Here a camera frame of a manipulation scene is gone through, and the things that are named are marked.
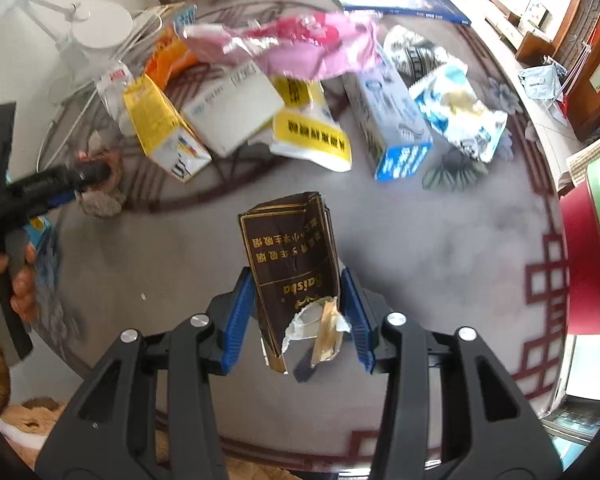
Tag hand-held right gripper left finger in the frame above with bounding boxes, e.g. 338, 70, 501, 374
34, 266, 256, 480

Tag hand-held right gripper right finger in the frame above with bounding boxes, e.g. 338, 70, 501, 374
339, 266, 566, 480

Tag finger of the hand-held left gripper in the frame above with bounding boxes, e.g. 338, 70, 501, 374
7, 159, 112, 219

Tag brown paper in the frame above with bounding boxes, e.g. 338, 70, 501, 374
77, 130, 127, 218

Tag brown cigarette pack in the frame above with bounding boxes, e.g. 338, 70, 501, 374
237, 191, 353, 376

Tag yellow white carton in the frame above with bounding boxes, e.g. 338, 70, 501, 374
122, 74, 213, 183

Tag red bin with green rim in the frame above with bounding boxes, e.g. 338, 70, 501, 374
559, 156, 600, 345

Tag pink plastic wrapper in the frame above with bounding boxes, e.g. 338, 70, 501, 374
180, 10, 383, 81

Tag person's left hand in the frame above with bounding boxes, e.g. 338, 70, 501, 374
0, 242, 38, 322

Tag crumpled clear plastic bottle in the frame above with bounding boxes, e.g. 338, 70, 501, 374
96, 59, 138, 137

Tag floral printed tablecloth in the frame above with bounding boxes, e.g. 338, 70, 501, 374
0, 0, 573, 467

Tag white desk lamp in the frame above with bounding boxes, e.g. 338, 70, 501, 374
10, 0, 133, 91

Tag orange snack packet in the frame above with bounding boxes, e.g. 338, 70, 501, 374
145, 25, 201, 91

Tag yellow white plastic bag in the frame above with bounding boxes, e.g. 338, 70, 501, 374
269, 75, 353, 173

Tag blue white cardboard box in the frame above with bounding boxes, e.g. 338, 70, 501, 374
342, 62, 435, 182

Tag blue white snack bag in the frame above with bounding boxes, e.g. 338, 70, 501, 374
407, 57, 509, 163

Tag black white patterned packet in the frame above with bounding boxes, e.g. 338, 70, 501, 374
382, 24, 468, 86

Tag beige woven mat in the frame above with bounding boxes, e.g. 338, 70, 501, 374
566, 139, 600, 181

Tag clear plastic bag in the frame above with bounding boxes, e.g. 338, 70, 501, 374
517, 62, 566, 111

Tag wooden cabinet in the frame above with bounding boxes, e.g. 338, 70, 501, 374
550, 0, 600, 136

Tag white cable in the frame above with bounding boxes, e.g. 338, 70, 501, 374
125, 10, 166, 53

